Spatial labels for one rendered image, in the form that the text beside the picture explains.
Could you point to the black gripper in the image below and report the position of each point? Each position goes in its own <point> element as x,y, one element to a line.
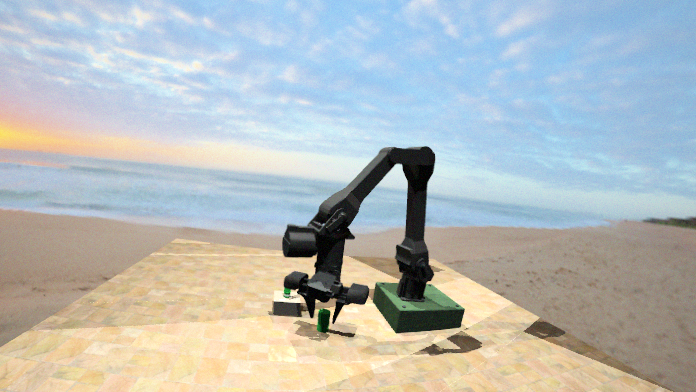
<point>357,294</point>

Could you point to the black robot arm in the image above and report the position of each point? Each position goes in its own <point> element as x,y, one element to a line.
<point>339,210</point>

